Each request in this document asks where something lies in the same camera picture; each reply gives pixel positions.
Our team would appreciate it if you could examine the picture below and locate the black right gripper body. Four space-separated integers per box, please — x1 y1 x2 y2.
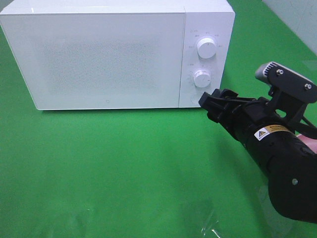
230 96 301 159

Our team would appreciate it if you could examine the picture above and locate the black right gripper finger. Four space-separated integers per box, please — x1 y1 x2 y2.
199 92 237 123
211 89 238 99

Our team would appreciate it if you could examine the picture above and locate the round white door-release button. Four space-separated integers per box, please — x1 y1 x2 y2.
191 94 202 105

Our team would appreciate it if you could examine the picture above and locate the pink round plate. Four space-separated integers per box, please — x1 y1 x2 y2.
297 134 317 153

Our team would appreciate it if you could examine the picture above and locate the white microwave door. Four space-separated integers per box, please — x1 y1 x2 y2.
0 13 185 110

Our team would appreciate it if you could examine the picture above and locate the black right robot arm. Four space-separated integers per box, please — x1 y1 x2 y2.
199 89 317 223

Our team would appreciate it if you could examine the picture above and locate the white lower dial knob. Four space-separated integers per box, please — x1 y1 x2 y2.
193 70 211 88

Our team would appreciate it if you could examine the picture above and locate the white dial knob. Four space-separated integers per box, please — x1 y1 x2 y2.
193 70 211 88
197 37 217 59

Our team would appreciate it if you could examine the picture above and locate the white upper dial knob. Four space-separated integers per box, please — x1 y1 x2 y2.
197 37 217 59

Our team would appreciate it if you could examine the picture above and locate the green table mat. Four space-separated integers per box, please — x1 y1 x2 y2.
0 34 317 238

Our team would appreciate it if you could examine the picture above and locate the clear tape patch front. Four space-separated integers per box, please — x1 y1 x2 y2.
197 199 224 238

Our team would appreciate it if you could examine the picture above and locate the white microwave oven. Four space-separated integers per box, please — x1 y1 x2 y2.
0 0 235 108

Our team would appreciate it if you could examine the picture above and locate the black camera cable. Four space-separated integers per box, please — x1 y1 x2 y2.
277 109 317 139

